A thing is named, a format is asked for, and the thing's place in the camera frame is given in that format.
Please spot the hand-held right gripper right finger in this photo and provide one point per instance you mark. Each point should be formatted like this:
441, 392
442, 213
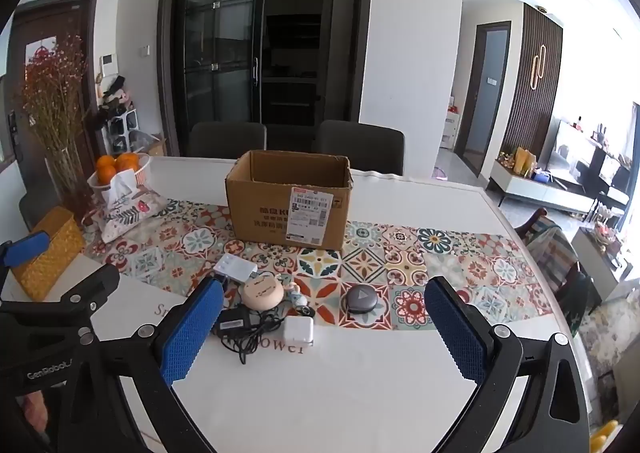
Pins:
457, 333

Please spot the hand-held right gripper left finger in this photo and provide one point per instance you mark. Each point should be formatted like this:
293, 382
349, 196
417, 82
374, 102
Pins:
192, 328

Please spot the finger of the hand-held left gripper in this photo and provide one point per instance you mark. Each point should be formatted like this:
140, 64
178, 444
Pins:
92, 285
25, 248

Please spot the white charger cube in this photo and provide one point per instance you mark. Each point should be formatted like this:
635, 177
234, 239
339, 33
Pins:
298, 331

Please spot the brown cardboard box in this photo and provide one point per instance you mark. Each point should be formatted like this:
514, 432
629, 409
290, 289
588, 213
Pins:
260, 213

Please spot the person's left hand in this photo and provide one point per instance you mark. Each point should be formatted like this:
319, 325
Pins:
35, 413

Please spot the yellow woven box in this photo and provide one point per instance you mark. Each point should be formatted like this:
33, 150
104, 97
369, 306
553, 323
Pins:
50, 253

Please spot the floral fabric tissue pouch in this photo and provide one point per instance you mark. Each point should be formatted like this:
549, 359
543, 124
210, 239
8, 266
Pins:
125, 218

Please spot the beige round compact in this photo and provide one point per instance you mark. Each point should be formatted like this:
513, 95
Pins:
262, 292

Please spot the glass vase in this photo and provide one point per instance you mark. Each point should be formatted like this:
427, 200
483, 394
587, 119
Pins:
67, 178

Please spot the patterned tile-print table runner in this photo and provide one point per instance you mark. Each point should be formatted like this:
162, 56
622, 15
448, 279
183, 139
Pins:
400, 263

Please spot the grey round device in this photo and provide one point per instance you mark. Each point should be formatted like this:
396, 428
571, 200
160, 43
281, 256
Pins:
361, 299

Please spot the orange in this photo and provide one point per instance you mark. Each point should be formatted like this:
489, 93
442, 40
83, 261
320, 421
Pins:
127, 162
106, 168

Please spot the white fruit basket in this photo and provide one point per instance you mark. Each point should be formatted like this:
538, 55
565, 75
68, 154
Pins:
142, 173

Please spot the chair with striped cushion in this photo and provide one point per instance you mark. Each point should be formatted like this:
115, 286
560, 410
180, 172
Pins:
555, 253

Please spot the white shoe rack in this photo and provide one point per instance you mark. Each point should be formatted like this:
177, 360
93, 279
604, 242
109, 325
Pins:
120, 133

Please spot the small cardboard floor box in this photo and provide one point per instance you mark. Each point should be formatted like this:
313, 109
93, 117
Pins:
157, 145

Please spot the dried red flower bouquet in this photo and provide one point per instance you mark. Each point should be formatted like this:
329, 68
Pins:
55, 93

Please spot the white television stand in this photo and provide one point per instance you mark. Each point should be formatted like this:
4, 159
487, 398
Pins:
540, 190

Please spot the pile of plush slippers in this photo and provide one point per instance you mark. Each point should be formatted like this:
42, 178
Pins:
115, 95

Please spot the yellow toy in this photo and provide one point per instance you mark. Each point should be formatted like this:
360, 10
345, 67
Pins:
605, 438

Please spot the yellow paper bag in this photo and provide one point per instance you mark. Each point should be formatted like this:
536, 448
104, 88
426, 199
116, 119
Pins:
523, 161

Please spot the dark grey dining chair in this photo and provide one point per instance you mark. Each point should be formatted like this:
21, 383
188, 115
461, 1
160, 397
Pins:
227, 140
360, 145

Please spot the small white cabinet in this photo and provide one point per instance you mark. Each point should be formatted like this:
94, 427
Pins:
451, 128

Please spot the brown entrance door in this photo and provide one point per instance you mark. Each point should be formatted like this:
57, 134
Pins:
30, 33

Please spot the flat television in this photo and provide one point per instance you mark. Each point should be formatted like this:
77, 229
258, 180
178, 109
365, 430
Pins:
572, 148

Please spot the grey interior door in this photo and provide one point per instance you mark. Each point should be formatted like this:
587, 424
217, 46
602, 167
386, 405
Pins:
485, 88

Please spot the dark framed glass doors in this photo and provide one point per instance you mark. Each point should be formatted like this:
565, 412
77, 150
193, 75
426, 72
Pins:
220, 33

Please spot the white switch panel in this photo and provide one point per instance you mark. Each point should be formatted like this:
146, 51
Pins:
235, 267

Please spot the white wall intercom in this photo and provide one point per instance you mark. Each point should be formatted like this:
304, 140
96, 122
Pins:
108, 66

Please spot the dark slatted wall panel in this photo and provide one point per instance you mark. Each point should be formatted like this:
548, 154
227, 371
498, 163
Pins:
520, 83

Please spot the gold loop wall ornament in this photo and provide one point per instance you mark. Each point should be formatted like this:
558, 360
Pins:
538, 68

